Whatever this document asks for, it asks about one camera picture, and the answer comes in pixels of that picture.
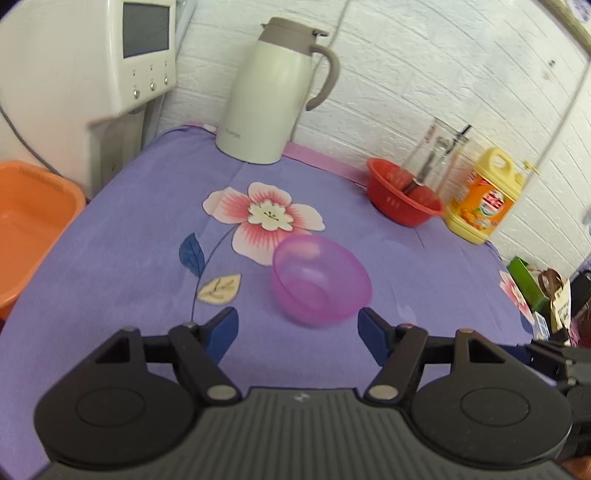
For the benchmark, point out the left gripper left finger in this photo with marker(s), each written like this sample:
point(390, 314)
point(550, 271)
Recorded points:
point(197, 351)

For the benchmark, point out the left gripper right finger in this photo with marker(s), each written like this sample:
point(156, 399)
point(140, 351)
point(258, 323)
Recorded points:
point(399, 351)

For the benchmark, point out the purple plastic bowl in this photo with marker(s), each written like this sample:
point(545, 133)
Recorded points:
point(317, 282)

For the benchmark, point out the green box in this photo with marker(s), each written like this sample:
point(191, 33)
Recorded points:
point(528, 284)

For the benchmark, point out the paper gift bag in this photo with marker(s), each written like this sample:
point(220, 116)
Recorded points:
point(558, 291)

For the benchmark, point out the purple floral tablecloth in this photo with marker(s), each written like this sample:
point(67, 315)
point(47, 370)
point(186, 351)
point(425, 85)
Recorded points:
point(117, 265)

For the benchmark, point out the red plastic basket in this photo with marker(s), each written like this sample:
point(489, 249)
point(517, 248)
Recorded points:
point(391, 189)

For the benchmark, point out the yellow detergent bottle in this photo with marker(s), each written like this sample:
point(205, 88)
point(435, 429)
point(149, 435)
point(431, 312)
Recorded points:
point(485, 197)

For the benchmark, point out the black stirring stick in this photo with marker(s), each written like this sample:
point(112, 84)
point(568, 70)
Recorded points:
point(438, 156)

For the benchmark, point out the glass jar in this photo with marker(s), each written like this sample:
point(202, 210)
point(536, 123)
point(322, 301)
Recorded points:
point(436, 154)

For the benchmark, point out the orange plastic basin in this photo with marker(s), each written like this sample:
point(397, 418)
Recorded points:
point(36, 207)

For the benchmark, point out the white thermos jug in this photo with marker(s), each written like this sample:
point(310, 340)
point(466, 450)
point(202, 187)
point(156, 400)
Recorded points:
point(270, 90)

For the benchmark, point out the white water dispenser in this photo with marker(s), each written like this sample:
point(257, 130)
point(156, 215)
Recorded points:
point(83, 83)

